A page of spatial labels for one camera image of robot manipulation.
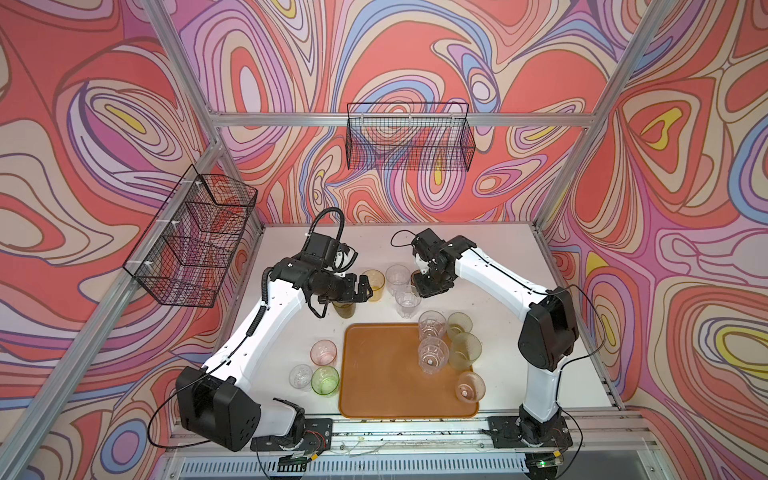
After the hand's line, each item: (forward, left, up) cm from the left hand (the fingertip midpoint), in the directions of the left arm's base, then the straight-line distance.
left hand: (362, 291), depth 77 cm
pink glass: (-19, -29, -19) cm, 40 cm away
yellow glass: (+12, -3, -14) cm, 18 cm away
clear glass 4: (-10, -20, -19) cm, 29 cm away
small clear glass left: (-16, +17, -17) cm, 29 cm away
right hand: (+4, -19, -10) cm, 21 cm away
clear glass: (+17, -10, -17) cm, 26 cm away
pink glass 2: (-10, +12, -17) cm, 23 cm away
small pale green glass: (-1, -28, -17) cm, 33 cm away
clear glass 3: (0, -21, -19) cm, 29 cm away
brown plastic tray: (-15, -5, -22) cm, 27 cm away
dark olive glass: (+3, +6, -15) cm, 17 cm away
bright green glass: (-17, +11, -20) cm, 28 cm away
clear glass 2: (+8, -13, -18) cm, 23 cm away
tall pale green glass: (-9, -29, -18) cm, 36 cm away
